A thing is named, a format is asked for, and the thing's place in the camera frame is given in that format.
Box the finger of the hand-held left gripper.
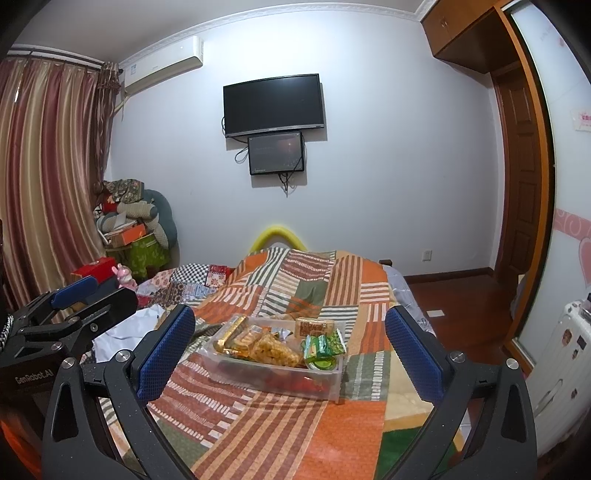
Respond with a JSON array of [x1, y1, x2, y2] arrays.
[[65, 288, 139, 344], [50, 275, 116, 311]]

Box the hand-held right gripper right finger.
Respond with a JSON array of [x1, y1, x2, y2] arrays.
[[385, 304, 539, 480]]

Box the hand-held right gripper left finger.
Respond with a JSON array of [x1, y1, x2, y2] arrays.
[[41, 304, 197, 480]]

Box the clear snack bag green edges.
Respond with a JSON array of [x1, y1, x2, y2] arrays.
[[302, 333, 346, 373]]

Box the clear plastic container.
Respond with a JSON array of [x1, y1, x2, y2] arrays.
[[198, 314, 346, 403]]

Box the orange crispy snack bag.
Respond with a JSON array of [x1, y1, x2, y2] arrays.
[[249, 331, 306, 368]]

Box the pink plush toy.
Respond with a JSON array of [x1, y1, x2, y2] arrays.
[[113, 263, 139, 292]]

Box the red box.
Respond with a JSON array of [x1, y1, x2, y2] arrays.
[[71, 257, 119, 282]]

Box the white plastic bag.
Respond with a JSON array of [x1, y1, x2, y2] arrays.
[[91, 303, 168, 354]]

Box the green printed cloth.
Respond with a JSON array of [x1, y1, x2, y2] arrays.
[[128, 233, 171, 280]]

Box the gold wrapped snack bar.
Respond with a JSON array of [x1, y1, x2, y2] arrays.
[[213, 316, 252, 352]]

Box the orange cardboard box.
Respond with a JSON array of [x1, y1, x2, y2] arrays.
[[110, 225, 149, 248]]

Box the checkered patchwork quilt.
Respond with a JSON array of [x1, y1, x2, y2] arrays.
[[137, 262, 242, 311]]

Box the yellow snack packet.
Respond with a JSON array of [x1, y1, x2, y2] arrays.
[[230, 325, 265, 360]]

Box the grey plush cushion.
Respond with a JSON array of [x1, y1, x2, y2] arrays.
[[98, 188, 175, 251]]

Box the brown label snack packet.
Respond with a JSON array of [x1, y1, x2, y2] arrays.
[[295, 318, 334, 340]]

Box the patterned folded cloth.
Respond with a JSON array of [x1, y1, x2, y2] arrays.
[[103, 179, 147, 204]]

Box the red gold striped curtain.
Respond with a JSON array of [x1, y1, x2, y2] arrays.
[[0, 44, 124, 320]]

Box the red snack packet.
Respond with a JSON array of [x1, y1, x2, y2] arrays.
[[268, 373, 325, 394]]

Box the orange striped patchwork blanket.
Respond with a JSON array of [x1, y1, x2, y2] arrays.
[[97, 247, 468, 480]]

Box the yellow foam hoop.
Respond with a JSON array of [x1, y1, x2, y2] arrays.
[[249, 223, 306, 254]]

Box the brown wooden door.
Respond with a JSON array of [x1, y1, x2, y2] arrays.
[[489, 62, 556, 320]]

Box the pink heart sticker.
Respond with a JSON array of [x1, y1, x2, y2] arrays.
[[553, 208, 591, 283]]

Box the white air conditioner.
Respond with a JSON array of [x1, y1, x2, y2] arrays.
[[120, 35, 205, 97]]

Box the wooden overhead cabinet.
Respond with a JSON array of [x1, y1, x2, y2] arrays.
[[420, 4, 514, 75]]

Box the small black wall monitor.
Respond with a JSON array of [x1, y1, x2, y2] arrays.
[[247, 131, 306, 176]]

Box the black wall television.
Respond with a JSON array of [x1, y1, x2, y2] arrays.
[[222, 73, 327, 138]]

